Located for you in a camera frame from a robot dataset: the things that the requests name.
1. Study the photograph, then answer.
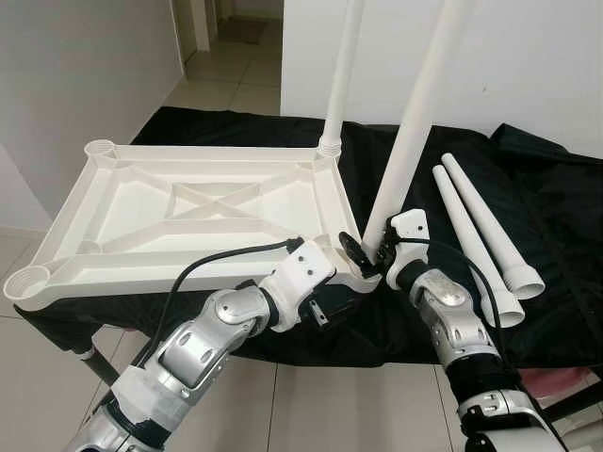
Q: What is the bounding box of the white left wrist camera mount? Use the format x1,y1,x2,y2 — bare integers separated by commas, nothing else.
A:
259,238,337,332

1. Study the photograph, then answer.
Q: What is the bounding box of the white tapered plastic table leg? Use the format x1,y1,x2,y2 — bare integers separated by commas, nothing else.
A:
432,165,527,329
441,153,547,300
363,0,475,255
318,0,367,158

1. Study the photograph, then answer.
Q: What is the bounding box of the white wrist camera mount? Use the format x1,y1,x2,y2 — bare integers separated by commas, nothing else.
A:
259,238,337,332
386,209,432,288

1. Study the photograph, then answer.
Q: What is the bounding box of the black metal rod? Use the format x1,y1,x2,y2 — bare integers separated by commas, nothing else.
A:
71,341,123,389
537,381,603,425

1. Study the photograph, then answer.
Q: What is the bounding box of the white plastic children table top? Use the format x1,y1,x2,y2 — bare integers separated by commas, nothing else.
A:
3,138,378,312

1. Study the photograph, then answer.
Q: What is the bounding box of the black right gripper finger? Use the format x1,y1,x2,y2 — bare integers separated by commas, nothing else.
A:
336,231,380,281

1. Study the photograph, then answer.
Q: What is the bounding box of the white door frame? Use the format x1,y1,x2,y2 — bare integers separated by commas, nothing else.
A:
172,0,220,56

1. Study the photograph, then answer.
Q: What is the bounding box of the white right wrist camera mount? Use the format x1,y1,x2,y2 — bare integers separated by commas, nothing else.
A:
386,209,432,288

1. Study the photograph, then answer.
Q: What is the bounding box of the pink cloth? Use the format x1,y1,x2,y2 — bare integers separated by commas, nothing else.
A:
518,369,590,401

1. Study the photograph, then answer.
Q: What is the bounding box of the black cloth table cover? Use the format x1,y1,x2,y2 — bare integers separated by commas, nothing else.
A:
19,105,603,368

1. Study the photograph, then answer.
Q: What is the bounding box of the brown floor mat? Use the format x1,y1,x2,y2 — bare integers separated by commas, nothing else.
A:
221,17,269,43

